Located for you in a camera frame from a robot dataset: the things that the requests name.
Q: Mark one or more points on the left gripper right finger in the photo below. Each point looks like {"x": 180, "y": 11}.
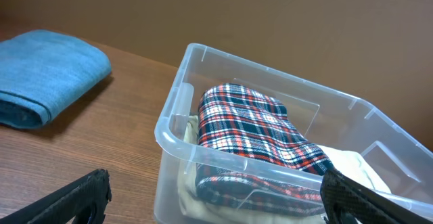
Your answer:
{"x": 347, "y": 202}

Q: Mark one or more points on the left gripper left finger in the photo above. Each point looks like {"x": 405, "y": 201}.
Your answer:
{"x": 82, "y": 202}

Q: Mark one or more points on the cream cloth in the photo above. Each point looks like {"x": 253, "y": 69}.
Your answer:
{"x": 349, "y": 163}

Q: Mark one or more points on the red plaid cloth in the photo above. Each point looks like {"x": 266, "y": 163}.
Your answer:
{"x": 238, "y": 120}

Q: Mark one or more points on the clear plastic storage container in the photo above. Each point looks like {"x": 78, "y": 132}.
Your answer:
{"x": 322, "y": 115}

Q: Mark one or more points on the folded blue denim cloth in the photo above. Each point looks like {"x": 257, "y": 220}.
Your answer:
{"x": 44, "y": 72}

